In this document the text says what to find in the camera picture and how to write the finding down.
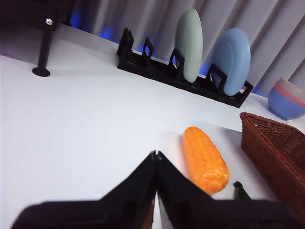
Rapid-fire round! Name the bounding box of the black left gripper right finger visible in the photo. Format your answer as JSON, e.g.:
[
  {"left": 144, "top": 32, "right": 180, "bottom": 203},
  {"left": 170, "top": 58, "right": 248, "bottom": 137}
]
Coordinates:
[{"left": 157, "top": 150, "right": 305, "bottom": 229}]

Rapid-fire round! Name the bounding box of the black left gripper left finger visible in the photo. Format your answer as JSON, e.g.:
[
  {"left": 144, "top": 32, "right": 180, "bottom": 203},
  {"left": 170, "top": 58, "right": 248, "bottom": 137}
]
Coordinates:
[{"left": 10, "top": 150, "right": 157, "bottom": 229}]

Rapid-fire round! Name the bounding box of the orange corn cob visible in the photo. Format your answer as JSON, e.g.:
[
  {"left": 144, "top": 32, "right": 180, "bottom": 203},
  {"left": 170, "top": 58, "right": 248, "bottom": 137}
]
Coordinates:
[{"left": 183, "top": 126, "right": 230, "bottom": 194}]

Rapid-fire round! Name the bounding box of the green cucumber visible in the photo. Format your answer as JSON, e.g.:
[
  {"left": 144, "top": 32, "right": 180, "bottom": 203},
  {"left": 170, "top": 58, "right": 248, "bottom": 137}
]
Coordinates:
[{"left": 233, "top": 181, "right": 253, "bottom": 200}]

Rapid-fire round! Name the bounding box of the brown woven wicker basket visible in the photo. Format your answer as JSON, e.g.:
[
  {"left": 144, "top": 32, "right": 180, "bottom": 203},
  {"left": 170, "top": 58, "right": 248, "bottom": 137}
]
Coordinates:
[{"left": 239, "top": 112, "right": 305, "bottom": 215}]

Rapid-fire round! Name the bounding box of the black dish rack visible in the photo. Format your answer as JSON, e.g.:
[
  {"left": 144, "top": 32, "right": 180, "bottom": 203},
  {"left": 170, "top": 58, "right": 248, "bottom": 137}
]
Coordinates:
[{"left": 116, "top": 27, "right": 254, "bottom": 109}]

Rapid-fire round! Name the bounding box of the pink bowl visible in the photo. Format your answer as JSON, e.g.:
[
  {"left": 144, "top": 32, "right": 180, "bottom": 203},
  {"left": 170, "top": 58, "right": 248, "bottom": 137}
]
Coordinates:
[{"left": 273, "top": 81, "right": 305, "bottom": 108}]

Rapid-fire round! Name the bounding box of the light blue plate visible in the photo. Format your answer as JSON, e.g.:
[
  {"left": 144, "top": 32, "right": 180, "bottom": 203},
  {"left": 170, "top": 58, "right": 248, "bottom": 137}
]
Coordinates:
[{"left": 211, "top": 28, "right": 251, "bottom": 97}]

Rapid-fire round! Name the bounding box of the beige bowl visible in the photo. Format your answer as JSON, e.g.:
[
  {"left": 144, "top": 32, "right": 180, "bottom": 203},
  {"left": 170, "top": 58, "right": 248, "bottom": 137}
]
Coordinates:
[{"left": 278, "top": 76, "right": 305, "bottom": 96}]

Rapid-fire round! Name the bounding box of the pale green plate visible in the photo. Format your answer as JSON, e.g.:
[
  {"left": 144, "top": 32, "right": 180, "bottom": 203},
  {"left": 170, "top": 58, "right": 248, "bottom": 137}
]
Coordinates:
[{"left": 174, "top": 8, "right": 203, "bottom": 83}]

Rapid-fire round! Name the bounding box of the grey pleated curtain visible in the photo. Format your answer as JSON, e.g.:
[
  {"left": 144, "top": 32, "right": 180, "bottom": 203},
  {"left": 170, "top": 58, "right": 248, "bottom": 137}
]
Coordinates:
[{"left": 64, "top": 0, "right": 305, "bottom": 96}]

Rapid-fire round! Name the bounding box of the black metal shelf frame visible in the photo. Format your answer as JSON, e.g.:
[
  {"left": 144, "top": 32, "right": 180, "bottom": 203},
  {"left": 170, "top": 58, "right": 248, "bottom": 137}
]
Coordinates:
[{"left": 0, "top": 0, "right": 72, "bottom": 77}]

